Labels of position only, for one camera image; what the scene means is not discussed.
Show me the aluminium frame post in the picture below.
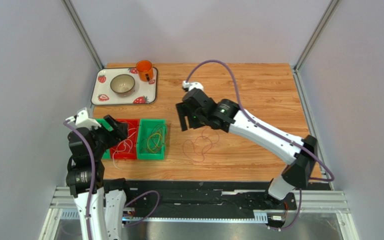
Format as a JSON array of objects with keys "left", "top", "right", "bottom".
[
  {"left": 293, "top": 0, "right": 342, "bottom": 73},
  {"left": 61, "top": 0, "right": 105, "bottom": 70}
]

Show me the left aluminium frame post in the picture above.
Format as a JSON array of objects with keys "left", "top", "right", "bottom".
[{"left": 61, "top": 0, "right": 105, "bottom": 70}]

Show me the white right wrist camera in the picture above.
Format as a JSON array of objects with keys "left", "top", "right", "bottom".
[{"left": 182, "top": 80, "right": 204, "bottom": 92}]

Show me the green plastic bin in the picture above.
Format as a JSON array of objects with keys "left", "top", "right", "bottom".
[
  {"left": 95, "top": 118, "right": 113, "bottom": 160},
  {"left": 136, "top": 118, "right": 168, "bottom": 161}
]

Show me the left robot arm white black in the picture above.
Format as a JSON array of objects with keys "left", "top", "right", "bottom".
[{"left": 63, "top": 110, "right": 131, "bottom": 240}]

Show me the yellow thin cable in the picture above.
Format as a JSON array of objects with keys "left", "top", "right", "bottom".
[{"left": 146, "top": 128, "right": 166, "bottom": 154}]

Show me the right aluminium frame post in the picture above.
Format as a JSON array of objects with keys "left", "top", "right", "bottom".
[{"left": 293, "top": 0, "right": 342, "bottom": 73}]

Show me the orange mug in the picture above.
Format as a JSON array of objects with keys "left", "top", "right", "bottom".
[{"left": 135, "top": 60, "right": 154, "bottom": 82}]

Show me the left green plastic bin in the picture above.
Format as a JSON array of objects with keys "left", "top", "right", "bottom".
[{"left": 95, "top": 118, "right": 113, "bottom": 160}]

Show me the beige ceramic bowl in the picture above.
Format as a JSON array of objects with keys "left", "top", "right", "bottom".
[{"left": 110, "top": 74, "right": 136, "bottom": 97}]

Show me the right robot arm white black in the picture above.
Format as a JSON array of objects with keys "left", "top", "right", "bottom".
[{"left": 175, "top": 88, "right": 317, "bottom": 202}]

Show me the strawberry pattern white tray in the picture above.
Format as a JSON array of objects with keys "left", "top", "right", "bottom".
[{"left": 91, "top": 67, "right": 158, "bottom": 106}]

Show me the red plastic bin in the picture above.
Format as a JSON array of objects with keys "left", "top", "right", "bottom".
[{"left": 110, "top": 118, "right": 140, "bottom": 160}]

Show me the slotted aluminium cable rail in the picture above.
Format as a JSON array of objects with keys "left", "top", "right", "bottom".
[{"left": 59, "top": 209, "right": 269, "bottom": 224}]

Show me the brown thin cable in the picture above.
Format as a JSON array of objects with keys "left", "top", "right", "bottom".
[{"left": 140, "top": 123, "right": 170, "bottom": 155}]

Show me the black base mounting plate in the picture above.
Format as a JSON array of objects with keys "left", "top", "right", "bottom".
[{"left": 112, "top": 178, "right": 331, "bottom": 221}]

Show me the right green plastic bin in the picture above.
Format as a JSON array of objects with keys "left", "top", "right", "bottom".
[{"left": 136, "top": 118, "right": 168, "bottom": 161}]

